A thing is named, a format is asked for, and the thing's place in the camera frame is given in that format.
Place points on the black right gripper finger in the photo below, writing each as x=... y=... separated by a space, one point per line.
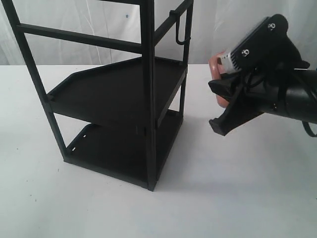
x=226 y=87
x=229 y=120

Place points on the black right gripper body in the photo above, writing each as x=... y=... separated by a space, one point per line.
x=281 y=91

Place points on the pink ceramic mug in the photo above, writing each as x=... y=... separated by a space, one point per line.
x=216 y=72

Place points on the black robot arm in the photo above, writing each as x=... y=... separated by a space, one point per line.
x=279 y=90

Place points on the black metal hook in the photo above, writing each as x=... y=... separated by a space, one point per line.
x=177 y=15

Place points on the black metal shelf rack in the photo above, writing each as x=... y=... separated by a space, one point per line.
x=120 y=119

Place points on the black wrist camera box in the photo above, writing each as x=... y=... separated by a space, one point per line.
x=267 y=39

